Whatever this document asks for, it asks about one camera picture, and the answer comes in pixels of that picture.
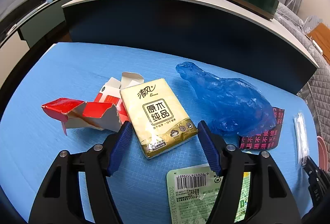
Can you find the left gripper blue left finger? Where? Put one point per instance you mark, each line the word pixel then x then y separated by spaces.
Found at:
pixel 117 144

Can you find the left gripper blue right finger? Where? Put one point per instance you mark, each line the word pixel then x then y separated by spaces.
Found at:
pixel 209 149

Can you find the clear plastic wrapper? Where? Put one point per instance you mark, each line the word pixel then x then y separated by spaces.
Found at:
pixel 301 138

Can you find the gold tissue pack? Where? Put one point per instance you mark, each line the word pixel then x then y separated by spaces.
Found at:
pixel 159 120

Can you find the pink trash bin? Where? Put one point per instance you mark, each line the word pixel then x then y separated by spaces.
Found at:
pixel 322 154

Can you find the torn red white carton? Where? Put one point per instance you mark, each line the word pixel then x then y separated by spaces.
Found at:
pixel 106 112

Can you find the blue plastic bag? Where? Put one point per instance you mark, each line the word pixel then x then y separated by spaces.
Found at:
pixel 238 107

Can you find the green snack wrapper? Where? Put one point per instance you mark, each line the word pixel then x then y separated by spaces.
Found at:
pixel 192 192

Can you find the pink black patterned wrapper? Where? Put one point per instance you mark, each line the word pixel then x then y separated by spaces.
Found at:
pixel 268 139

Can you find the white dark coffee table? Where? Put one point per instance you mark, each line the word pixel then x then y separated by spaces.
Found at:
pixel 215 32

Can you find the white power adapter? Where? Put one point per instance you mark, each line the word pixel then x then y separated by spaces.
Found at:
pixel 317 47

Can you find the orange cushion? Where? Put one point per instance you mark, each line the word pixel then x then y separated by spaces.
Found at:
pixel 321 34

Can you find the dark tv cabinet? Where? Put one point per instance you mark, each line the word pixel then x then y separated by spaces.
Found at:
pixel 25 26

